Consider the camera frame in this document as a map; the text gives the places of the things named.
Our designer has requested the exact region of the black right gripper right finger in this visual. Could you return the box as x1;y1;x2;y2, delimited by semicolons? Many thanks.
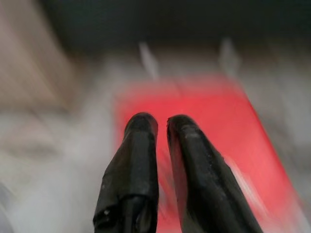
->
166;114;264;233

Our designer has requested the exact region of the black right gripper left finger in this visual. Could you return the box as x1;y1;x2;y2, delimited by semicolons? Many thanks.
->
92;112;159;233

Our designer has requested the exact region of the red plastic stool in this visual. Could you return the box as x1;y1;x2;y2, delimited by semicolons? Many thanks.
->
112;74;311;233

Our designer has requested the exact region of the black low tv console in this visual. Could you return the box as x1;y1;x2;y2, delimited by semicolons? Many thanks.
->
46;0;311;83

